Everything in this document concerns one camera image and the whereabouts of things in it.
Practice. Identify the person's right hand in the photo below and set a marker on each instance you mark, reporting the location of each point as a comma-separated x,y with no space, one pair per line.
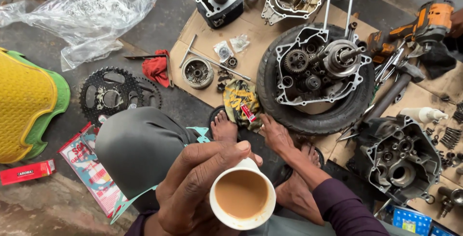
278,136

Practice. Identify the person's left hand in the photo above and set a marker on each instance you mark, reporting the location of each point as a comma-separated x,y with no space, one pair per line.
181,192

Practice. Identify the person's right fingers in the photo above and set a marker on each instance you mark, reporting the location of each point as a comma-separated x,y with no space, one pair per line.
269,122

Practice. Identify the white paper cup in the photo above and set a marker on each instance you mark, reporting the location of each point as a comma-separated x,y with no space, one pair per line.
253,165

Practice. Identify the red sealant tube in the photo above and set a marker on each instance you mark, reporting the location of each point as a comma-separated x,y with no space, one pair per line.
248,112

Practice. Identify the yellow camouflage rag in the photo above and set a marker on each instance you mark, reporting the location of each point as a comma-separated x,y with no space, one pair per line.
237,95

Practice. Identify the person's left foot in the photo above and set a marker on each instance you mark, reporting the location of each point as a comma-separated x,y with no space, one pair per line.
223,127

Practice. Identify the person's foot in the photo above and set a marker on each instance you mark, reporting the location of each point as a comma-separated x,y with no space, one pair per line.
223,127
296,199

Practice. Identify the black sandal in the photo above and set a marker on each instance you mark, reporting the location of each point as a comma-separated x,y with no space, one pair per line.
284,172
214,114

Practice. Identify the black rubber tyre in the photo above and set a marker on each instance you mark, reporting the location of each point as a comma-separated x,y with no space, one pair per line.
325,120

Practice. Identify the heap of small black parts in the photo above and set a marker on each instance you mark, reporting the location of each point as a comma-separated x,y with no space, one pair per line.
224,78

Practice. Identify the silver crankcase with gears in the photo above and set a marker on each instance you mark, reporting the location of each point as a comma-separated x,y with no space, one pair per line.
318,80

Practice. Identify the brown milk tea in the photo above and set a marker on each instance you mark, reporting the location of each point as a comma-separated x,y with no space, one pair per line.
241,194

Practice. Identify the person's right foot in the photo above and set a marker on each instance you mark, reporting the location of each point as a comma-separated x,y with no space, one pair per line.
296,199

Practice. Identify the small bag with bearing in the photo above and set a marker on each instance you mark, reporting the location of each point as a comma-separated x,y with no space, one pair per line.
223,51
240,43

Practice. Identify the steel pliers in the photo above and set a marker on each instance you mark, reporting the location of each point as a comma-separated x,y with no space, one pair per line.
356,129

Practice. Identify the round metal clutch hub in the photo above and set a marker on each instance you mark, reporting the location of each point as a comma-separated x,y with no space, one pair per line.
197,73

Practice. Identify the brown cardboard sheet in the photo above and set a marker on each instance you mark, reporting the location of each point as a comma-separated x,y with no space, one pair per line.
202,29

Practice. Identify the black engine cylinder block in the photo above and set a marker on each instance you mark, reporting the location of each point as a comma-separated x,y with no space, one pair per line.
231,11

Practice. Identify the steel hammer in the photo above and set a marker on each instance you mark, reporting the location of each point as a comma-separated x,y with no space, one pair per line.
390,95

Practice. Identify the red cloth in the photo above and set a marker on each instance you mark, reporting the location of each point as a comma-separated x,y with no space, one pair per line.
155,69

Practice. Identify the heap of steel wrenches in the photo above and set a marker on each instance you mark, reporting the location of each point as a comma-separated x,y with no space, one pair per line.
389,66

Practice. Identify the black crankcase half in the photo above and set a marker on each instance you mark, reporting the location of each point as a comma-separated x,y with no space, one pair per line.
398,156

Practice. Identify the person's grey trousers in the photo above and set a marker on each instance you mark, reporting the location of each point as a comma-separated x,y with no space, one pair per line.
137,149

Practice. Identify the flat metal blade tool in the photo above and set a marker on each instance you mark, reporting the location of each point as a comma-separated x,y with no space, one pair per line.
144,57

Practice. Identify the steel screwdriver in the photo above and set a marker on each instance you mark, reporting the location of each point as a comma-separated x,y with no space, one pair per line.
383,207

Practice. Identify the white squeeze bottle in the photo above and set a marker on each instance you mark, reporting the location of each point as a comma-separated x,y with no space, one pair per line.
421,114

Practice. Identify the blue parts box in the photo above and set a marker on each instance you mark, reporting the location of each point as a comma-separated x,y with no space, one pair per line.
412,221

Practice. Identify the black cloth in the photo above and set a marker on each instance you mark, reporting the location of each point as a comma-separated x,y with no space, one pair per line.
437,60

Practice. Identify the pile of black bolts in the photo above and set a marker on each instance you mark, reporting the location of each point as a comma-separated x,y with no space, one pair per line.
450,138

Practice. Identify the heap of small nuts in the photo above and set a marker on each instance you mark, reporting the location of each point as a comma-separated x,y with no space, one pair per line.
450,158

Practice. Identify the printed gasket packet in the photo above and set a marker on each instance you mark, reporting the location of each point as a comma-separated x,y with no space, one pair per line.
90,171

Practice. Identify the black coil springs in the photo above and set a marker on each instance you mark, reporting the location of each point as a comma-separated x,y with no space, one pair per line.
459,112

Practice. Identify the steel shaft part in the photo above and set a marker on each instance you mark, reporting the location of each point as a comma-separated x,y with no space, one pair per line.
450,196

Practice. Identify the clear plastic bag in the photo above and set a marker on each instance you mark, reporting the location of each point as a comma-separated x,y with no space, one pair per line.
90,11

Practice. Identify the green mesh seat cover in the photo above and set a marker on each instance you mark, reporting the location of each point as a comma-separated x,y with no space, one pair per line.
59,98

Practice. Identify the red carton box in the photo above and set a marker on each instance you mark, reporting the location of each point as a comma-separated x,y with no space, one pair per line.
27,172

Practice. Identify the yellow mesh seat cover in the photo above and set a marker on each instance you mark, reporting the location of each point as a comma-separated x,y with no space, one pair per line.
21,105

